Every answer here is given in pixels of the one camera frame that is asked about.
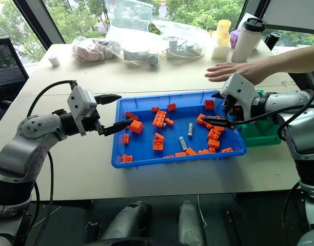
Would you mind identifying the small white cup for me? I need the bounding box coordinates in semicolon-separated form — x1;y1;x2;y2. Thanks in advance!
48;54;61;67

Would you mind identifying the white tumbler with black lid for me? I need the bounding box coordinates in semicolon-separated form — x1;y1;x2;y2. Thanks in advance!
231;17;268;64

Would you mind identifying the blue plastic tray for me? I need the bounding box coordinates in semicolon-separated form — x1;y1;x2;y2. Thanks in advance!
111;89;248;170

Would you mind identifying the grey round cap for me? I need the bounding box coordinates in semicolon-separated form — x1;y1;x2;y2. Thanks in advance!
147;53;160;67

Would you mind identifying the clear crumpled plastic bag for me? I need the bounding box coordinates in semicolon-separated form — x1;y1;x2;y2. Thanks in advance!
151;18;212;62

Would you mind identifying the black window frame post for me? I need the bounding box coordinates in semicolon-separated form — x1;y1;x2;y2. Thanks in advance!
235;0;314;36
12;0;66;50

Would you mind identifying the thin white string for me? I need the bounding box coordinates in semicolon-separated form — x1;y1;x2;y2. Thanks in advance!
197;194;208;227

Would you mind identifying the green plastic bin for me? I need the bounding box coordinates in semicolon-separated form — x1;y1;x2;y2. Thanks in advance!
235;89;283;147

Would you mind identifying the white grey cylinder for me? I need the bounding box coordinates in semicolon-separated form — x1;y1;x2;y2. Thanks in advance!
123;49;150;62

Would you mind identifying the large clear zip bag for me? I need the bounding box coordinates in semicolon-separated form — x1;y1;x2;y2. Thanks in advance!
105;0;163;51

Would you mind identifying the white power strip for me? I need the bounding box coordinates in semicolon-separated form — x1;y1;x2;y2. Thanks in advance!
165;38;207;59

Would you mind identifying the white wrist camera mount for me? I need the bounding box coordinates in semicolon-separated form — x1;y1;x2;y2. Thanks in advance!
67;85;98;137
220;73;261;121

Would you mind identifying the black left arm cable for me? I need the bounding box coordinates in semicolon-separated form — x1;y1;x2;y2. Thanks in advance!
18;79;79;239

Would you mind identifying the clear bag with pink contents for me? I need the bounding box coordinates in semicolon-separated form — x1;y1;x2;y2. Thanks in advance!
71;35;122;63

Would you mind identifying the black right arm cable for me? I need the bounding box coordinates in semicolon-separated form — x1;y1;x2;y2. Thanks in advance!
222;91;314;142

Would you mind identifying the person's bare hand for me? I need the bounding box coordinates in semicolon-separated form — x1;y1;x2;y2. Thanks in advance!
205;62;261;86

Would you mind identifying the black mesh office chair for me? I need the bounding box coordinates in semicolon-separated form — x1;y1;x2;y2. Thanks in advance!
0;36;30;129

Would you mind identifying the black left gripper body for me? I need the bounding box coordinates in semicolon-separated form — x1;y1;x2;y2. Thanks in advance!
82;107;106;136

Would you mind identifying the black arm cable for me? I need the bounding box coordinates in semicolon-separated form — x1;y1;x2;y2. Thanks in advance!
18;79;79;239
222;91;314;142

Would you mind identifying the grey rounded robot leg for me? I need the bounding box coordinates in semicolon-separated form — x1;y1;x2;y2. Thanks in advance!
102;200;152;242
177;200;207;246

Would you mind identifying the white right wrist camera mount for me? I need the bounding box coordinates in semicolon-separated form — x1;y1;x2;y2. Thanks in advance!
220;73;261;121

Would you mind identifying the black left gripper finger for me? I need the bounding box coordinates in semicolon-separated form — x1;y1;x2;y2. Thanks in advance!
94;94;122;105
103;119;134;136

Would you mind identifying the orange 2x4 studded brick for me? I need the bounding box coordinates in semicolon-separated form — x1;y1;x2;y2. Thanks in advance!
152;110;167;128

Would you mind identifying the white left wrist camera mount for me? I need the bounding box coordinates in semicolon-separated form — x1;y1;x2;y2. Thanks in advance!
67;85;98;137

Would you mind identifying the pale yellow plastic cup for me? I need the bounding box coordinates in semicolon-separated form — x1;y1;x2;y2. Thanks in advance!
215;32;231;48

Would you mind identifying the black bottle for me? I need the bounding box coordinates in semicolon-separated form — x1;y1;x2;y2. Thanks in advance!
264;31;282;49

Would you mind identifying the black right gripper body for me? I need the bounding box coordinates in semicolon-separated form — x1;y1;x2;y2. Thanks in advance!
222;94;242;121

